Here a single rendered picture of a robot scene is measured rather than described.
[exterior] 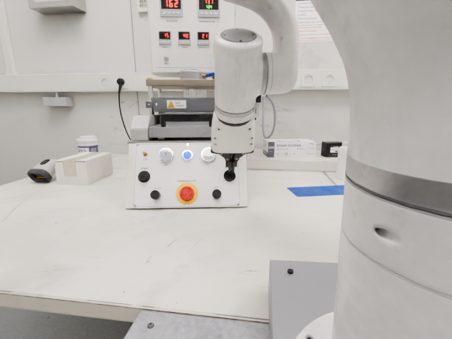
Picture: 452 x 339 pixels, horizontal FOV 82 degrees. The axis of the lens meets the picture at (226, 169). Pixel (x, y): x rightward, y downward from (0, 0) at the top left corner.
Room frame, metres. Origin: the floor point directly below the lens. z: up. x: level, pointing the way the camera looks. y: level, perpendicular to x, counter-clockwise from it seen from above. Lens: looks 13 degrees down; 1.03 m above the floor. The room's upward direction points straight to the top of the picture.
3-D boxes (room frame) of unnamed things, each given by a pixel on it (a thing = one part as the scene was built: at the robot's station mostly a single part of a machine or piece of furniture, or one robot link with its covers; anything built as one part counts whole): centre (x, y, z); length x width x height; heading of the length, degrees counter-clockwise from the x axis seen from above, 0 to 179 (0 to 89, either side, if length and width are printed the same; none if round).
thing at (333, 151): (1.23, -0.51, 0.83); 0.09 x 0.06 x 0.07; 94
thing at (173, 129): (0.91, 0.12, 0.97); 0.30 x 0.22 x 0.08; 3
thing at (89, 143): (1.17, 0.62, 0.82); 0.09 x 0.09 x 0.15
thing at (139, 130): (0.88, 0.26, 0.96); 0.25 x 0.05 x 0.07; 3
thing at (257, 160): (1.24, -0.53, 0.77); 0.84 x 0.30 x 0.04; 82
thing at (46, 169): (1.01, 0.68, 0.79); 0.20 x 0.08 x 0.08; 172
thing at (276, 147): (1.27, -0.31, 0.83); 0.23 x 0.12 x 0.07; 93
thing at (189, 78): (0.99, 0.10, 1.08); 0.31 x 0.24 x 0.13; 93
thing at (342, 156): (1.00, -0.46, 0.82); 0.05 x 0.05 x 0.14
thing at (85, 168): (1.00, 0.55, 0.80); 0.19 x 0.13 x 0.09; 172
